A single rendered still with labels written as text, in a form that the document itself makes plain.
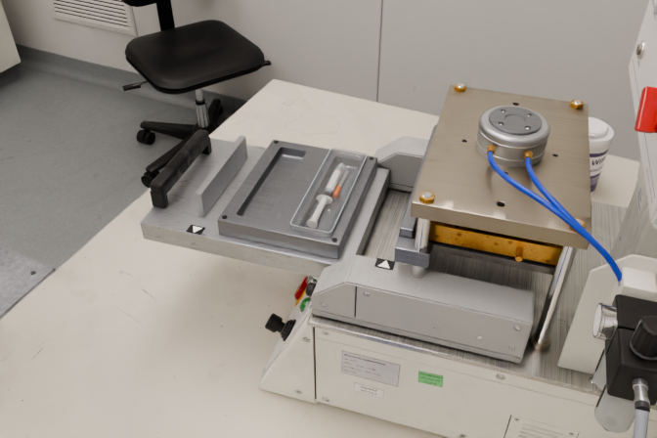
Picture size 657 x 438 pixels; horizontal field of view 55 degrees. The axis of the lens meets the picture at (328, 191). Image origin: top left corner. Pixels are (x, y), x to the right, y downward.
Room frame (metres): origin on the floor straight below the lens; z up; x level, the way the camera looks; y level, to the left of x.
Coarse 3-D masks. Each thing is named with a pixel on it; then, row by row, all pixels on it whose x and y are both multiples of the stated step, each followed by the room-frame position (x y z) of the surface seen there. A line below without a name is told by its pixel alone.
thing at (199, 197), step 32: (224, 160) 0.73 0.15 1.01; (256, 160) 0.79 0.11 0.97; (192, 192) 0.71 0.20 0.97; (224, 192) 0.71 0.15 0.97; (384, 192) 0.74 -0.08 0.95; (160, 224) 0.64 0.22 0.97; (192, 224) 0.64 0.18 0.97; (224, 256) 0.61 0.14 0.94; (256, 256) 0.60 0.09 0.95; (288, 256) 0.58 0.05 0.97; (320, 256) 0.58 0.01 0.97
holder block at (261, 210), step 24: (288, 144) 0.80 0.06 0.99; (264, 168) 0.74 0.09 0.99; (288, 168) 0.76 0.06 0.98; (312, 168) 0.74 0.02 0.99; (240, 192) 0.68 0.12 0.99; (264, 192) 0.70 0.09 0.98; (288, 192) 0.68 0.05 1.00; (360, 192) 0.68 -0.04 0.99; (240, 216) 0.63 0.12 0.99; (264, 216) 0.65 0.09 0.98; (288, 216) 0.63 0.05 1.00; (264, 240) 0.60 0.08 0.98; (288, 240) 0.59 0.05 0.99; (312, 240) 0.58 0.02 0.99; (336, 240) 0.58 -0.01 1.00
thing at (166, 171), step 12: (204, 132) 0.81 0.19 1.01; (192, 144) 0.78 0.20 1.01; (204, 144) 0.80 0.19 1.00; (180, 156) 0.74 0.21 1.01; (192, 156) 0.76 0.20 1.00; (168, 168) 0.72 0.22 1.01; (180, 168) 0.73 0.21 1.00; (156, 180) 0.69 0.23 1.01; (168, 180) 0.69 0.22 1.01; (156, 192) 0.68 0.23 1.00; (156, 204) 0.68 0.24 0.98
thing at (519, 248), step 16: (432, 224) 0.54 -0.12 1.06; (448, 224) 0.54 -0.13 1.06; (432, 240) 0.54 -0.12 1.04; (448, 240) 0.53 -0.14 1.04; (464, 240) 0.53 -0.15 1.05; (480, 240) 0.52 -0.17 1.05; (496, 240) 0.52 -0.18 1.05; (512, 240) 0.51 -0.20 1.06; (528, 240) 0.51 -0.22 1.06; (464, 256) 0.53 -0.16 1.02; (480, 256) 0.52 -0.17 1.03; (496, 256) 0.52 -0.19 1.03; (512, 256) 0.51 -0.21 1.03; (528, 256) 0.51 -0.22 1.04; (544, 256) 0.50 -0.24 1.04; (544, 272) 0.50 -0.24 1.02
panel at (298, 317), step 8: (304, 296) 0.65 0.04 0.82; (296, 304) 0.67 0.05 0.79; (296, 312) 0.62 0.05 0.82; (304, 312) 0.55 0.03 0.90; (288, 320) 0.65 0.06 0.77; (296, 320) 0.58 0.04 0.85; (304, 320) 0.53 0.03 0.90; (296, 328) 0.54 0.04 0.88; (280, 336) 0.62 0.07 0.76; (288, 336) 0.55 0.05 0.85; (280, 344) 0.58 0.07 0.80; (280, 352) 0.55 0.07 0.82; (272, 360) 0.56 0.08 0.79
